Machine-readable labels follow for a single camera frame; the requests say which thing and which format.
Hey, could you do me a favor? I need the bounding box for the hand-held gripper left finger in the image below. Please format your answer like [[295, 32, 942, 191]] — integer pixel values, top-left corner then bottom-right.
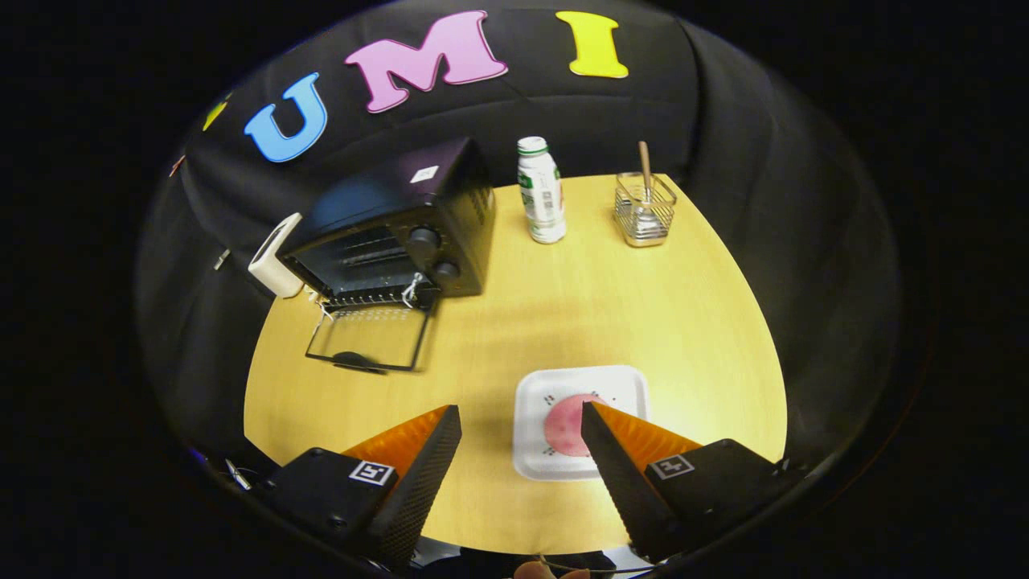
[[257, 404, 463, 573]]

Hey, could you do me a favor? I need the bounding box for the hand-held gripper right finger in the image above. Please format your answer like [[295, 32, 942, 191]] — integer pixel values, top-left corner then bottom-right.
[[580, 401, 805, 564]]

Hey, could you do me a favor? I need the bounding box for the white square plate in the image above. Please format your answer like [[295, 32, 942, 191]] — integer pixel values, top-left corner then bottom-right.
[[513, 366, 650, 482]]

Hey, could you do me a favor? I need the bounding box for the black toaster oven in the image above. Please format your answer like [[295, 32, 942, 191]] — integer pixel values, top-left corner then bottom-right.
[[277, 135, 497, 375]]

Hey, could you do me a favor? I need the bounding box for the small white toaster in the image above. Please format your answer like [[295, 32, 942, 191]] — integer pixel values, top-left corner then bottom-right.
[[248, 212, 305, 299]]

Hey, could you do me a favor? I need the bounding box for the white bottle green label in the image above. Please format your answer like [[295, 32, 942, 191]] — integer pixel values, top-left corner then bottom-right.
[[517, 136, 568, 244]]

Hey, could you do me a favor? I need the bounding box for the metal wire basket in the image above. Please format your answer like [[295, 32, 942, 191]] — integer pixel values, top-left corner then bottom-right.
[[614, 171, 678, 248]]

